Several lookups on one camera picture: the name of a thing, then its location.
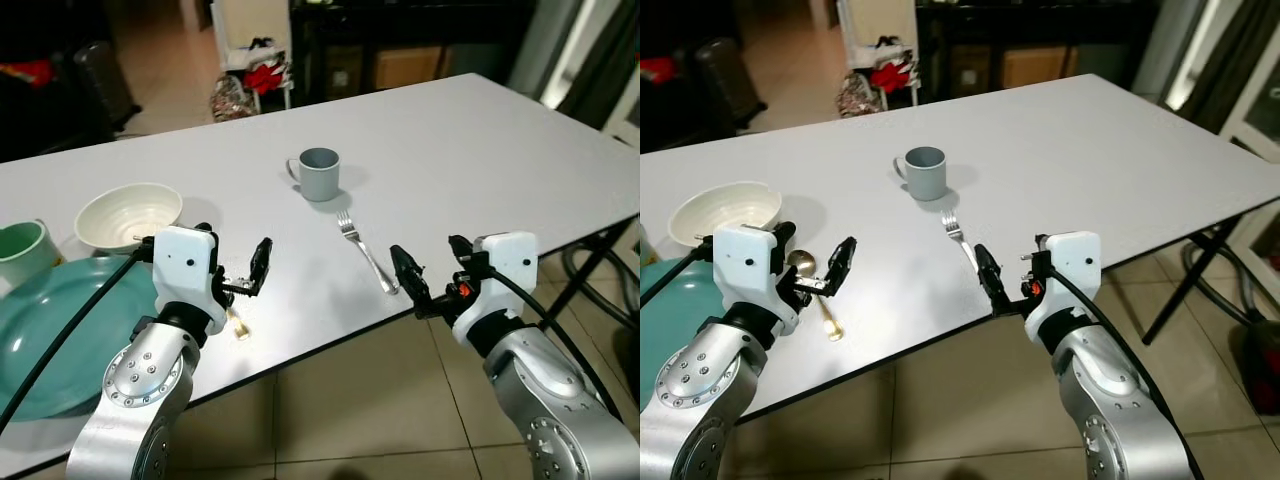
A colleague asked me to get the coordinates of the white ribbed bowl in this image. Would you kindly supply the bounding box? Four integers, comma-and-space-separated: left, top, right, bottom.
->
75, 183, 184, 253
668, 181, 783, 249

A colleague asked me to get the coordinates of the silver fork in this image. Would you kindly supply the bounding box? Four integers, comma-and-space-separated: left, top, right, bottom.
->
336, 210, 400, 297
941, 209, 983, 276

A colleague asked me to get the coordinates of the grey mug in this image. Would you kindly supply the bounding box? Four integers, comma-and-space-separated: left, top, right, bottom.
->
893, 146, 948, 202
287, 147, 341, 203

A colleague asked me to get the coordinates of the black metal table leg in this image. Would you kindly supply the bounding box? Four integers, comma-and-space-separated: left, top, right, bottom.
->
545, 215, 641, 331
1143, 212, 1280, 343

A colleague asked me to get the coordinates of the patterned plastic bag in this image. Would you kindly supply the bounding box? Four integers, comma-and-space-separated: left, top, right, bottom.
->
210, 75, 257, 123
836, 70, 883, 119

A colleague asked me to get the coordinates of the teal plate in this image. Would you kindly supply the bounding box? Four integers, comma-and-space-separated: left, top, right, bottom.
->
640, 260, 723, 403
0, 255, 161, 421

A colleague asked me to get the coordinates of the red and white clothes pile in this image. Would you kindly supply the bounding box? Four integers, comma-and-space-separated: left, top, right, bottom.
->
868, 36, 916, 93
240, 38, 291, 96

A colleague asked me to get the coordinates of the grey hard-shell suitcase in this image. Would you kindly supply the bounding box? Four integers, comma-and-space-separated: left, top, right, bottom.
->
75, 40, 141, 131
695, 38, 763, 126

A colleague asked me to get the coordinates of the light green mug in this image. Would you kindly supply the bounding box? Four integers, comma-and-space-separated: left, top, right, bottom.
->
0, 220, 58, 297

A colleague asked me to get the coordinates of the black sideboard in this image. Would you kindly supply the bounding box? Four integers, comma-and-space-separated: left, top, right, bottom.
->
915, 0, 1166, 99
290, 0, 546, 101

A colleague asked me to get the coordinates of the dark curtain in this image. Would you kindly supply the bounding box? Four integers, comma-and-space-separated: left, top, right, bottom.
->
1180, 0, 1280, 131
560, 0, 641, 131

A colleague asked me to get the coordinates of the red vacuum cleaner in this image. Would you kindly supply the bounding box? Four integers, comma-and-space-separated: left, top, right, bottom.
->
1240, 320, 1280, 416

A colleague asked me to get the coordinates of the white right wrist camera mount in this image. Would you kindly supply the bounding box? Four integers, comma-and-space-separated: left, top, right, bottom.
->
1022, 230, 1103, 346
452, 232, 541, 346

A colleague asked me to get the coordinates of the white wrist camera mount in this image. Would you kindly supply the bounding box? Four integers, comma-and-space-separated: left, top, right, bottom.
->
452, 232, 541, 346
1022, 230, 1103, 346
152, 226, 223, 333
713, 225, 801, 336

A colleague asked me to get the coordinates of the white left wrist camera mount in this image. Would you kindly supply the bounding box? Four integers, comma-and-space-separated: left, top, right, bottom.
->
713, 225, 801, 336
152, 226, 223, 333

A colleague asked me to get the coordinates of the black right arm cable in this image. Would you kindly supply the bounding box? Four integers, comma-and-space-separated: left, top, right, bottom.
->
1050, 268, 1206, 480
482, 268, 626, 431

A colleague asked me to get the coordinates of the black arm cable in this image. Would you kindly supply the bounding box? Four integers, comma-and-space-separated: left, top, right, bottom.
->
1050, 268, 1206, 480
0, 245, 156, 433
640, 240, 719, 309
482, 268, 626, 431

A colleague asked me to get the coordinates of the dark vacuum hose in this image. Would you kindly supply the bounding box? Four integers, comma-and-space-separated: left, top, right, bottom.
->
1183, 240, 1266, 326
562, 245, 641, 311

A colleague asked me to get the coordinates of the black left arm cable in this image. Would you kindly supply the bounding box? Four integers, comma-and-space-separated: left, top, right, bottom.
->
0, 245, 156, 433
640, 240, 719, 309

